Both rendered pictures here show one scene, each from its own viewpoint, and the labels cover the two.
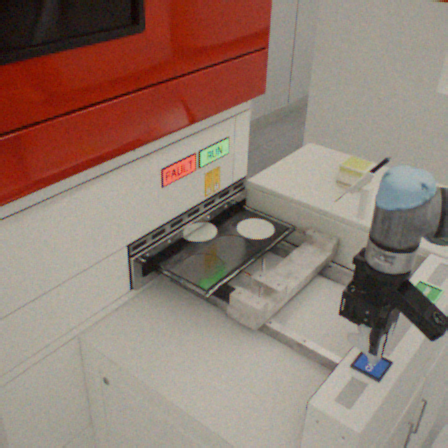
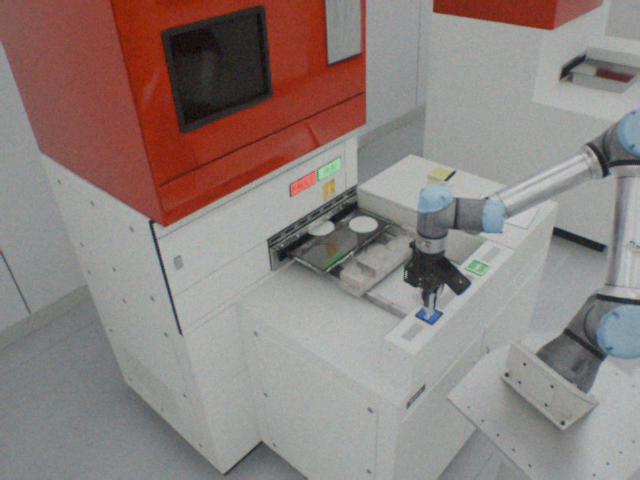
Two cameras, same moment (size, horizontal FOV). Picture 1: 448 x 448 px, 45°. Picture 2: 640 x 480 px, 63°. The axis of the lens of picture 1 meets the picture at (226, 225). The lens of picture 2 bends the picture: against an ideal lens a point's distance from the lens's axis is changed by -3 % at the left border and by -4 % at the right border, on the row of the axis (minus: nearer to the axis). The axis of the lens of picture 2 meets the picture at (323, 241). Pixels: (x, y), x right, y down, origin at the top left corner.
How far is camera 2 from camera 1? 0.47 m
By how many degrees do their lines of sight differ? 6
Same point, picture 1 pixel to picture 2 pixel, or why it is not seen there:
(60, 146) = (220, 176)
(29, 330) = (204, 297)
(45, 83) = (211, 139)
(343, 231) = not seen: hidden behind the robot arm
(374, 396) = (427, 333)
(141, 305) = (279, 282)
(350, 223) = not seen: hidden behind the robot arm
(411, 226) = (437, 222)
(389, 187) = (422, 199)
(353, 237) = not seen: hidden behind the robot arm
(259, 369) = (360, 323)
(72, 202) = (228, 211)
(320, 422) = (391, 350)
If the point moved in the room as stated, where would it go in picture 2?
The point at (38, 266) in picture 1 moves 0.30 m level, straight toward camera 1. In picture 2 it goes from (208, 254) to (226, 322)
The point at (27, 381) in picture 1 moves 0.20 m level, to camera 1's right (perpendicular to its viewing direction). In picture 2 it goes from (204, 331) to (268, 334)
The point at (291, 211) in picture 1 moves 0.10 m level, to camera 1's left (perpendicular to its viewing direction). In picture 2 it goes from (391, 210) to (362, 210)
